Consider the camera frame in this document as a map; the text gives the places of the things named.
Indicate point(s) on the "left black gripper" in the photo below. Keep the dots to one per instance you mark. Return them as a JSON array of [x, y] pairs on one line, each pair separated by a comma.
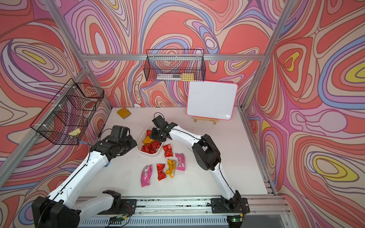
[[132, 142]]

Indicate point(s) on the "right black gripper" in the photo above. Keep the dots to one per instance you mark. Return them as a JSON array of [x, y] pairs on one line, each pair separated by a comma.
[[153, 135]]

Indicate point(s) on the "yellow tea bag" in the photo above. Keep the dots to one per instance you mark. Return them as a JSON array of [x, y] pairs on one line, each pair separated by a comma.
[[171, 168], [147, 141]]

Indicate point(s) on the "white plastic storage box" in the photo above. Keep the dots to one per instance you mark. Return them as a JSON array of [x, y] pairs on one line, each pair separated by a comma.
[[143, 136]]

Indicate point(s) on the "pink tea bag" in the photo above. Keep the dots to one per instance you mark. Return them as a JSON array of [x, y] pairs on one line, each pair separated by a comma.
[[146, 175], [181, 162]]

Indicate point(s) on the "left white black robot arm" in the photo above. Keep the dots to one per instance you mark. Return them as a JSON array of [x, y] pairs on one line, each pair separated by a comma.
[[59, 209]]

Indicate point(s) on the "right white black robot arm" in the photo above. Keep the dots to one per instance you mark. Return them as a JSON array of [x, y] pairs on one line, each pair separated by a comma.
[[207, 156]]

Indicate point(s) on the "yellow square pad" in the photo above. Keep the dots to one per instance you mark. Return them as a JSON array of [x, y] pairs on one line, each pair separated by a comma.
[[124, 113]]

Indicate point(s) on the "yellow sticky note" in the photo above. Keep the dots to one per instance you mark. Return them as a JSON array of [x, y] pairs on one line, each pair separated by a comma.
[[75, 133]]

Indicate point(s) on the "wooden easel stand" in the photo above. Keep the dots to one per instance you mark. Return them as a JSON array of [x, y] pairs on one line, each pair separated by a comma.
[[214, 121]]

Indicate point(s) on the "pink framed whiteboard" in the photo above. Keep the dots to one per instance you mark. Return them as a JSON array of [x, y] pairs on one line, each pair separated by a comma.
[[210, 99]]

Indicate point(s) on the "yellow block in basket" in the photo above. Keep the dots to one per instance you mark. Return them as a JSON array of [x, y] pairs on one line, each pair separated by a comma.
[[187, 77]]

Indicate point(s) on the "green circuit board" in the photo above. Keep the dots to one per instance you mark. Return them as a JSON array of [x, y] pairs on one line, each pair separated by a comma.
[[117, 220]]

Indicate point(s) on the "left black wire basket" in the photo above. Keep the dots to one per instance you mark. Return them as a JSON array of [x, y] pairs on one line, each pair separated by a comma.
[[72, 107]]

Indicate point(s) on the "black wire basket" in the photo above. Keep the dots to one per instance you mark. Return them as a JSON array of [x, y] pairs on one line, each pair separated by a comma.
[[169, 64], [72, 107]]

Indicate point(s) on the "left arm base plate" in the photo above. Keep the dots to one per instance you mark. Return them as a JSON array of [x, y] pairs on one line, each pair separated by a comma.
[[119, 204]]

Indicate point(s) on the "back black wire basket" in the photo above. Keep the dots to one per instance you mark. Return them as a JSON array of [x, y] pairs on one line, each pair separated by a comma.
[[169, 64]]

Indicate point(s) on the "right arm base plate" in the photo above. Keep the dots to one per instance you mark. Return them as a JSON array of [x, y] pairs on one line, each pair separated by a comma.
[[221, 205]]

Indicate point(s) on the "aluminium front rail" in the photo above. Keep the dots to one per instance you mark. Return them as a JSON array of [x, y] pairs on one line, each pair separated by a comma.
[[265, 212]]

